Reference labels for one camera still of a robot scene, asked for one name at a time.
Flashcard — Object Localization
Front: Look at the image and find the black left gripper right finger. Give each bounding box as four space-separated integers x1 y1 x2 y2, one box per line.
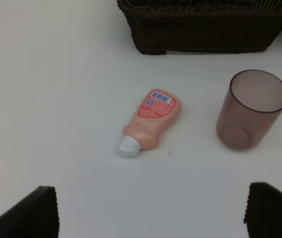
244 182 282 238

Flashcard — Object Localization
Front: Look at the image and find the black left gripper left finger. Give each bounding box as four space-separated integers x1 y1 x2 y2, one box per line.
0 186 60 238

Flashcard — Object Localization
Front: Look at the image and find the pink lotion bottle white cap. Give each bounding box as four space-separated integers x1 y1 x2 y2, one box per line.
118 89 182 158

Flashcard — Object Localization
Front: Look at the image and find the translucent pink plastic cup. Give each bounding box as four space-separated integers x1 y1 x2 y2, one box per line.
216 69 282 150

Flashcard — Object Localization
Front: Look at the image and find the dark brown wicker basket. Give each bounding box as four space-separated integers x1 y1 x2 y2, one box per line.
117 0 282 55

